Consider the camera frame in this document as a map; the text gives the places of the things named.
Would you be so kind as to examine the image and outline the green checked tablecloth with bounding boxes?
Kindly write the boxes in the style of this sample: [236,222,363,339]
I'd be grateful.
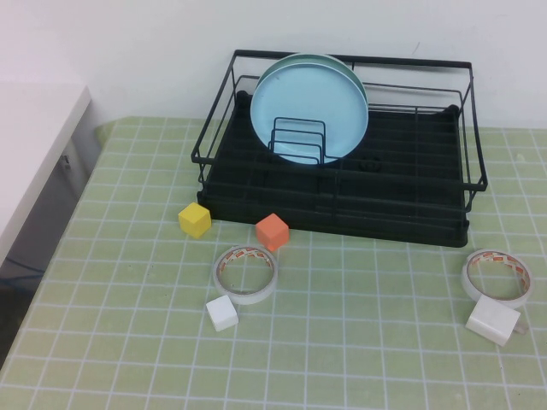
[0,114,547,410]

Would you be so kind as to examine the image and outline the black plastic drip tray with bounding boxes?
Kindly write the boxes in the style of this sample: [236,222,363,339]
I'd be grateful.
[196,91,471,249]

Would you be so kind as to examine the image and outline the white cabinet with grey side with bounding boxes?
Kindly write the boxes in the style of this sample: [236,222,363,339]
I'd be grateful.
[0,83,103,274]

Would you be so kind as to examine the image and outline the black wire dish rack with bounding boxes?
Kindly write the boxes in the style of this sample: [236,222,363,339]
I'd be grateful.
[190,49,488,240]

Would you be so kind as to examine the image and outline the white cube block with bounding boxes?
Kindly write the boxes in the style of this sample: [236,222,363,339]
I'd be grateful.
[205,296,240,333]

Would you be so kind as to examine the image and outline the light blue round plate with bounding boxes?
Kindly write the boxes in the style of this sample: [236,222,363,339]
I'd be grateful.
[250,62,369,167]

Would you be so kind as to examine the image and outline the yellow cube block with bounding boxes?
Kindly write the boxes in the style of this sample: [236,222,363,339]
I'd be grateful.
[177,202,213,238]

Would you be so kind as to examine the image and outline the pale green round plate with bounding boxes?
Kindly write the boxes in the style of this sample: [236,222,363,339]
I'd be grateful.
[267,52,368,106]

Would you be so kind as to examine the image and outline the white tape roll orange print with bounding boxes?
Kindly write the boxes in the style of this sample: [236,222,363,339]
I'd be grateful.
[461,249,532,311]
[212,244,281,306]

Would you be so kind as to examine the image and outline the orange cube block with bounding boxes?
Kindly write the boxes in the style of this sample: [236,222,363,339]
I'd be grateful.
[255,213,291,252]

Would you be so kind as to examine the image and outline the white plug charger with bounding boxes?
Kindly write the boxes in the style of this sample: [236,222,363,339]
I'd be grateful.
[464,296,529,348]

